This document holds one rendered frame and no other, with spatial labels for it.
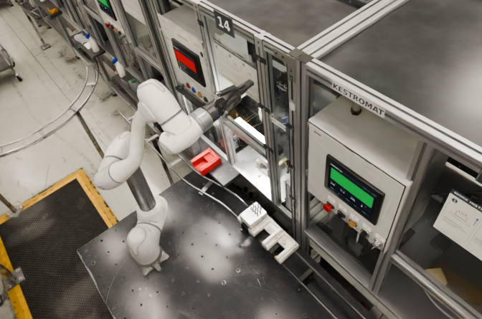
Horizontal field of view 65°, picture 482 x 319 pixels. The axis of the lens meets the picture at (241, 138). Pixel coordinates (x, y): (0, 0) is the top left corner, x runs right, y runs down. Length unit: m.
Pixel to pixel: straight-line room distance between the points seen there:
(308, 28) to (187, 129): 0.60
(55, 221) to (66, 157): 0.79
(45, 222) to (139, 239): 1.77
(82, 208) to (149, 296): 1.61
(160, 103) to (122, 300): 1.38
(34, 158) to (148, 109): 3.21
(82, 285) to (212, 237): 1.33
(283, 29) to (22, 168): 3.53
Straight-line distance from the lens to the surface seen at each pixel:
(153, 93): 1.40
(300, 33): 1.49
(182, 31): 1.97
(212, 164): 2.42
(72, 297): 3.40
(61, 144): 4.53
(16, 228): 4.03
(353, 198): 1.49
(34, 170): 4.42
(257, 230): 2.21
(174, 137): 1.41
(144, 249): 2.28
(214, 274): 2.35
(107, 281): 2.53
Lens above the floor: 2.81
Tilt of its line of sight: 47 degrees down
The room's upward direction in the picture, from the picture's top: 10 degrees counter-clockwise
